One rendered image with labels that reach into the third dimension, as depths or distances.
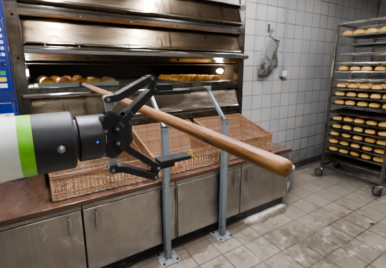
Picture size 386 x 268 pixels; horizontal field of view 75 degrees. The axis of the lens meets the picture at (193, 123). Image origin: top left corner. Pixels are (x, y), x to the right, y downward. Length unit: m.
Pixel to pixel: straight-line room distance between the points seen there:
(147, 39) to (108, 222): 1.36
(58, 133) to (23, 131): 0.04
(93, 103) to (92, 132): 1.62
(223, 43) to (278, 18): 0.79
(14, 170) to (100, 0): 1.75
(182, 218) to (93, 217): 0.63
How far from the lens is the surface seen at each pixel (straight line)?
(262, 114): 2.96
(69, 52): 1.85
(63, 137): 0.41
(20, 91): 1.99
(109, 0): 2.10
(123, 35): 2.10
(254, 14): 2.83
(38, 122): 0.42
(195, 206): 1.98
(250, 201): 2.35
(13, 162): 0.41
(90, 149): 0.43
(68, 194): 1.65
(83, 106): 2.03
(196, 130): 0.57
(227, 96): 2.59
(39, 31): 2.00
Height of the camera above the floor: 1.31
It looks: 12 degrees down
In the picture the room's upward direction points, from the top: straight up
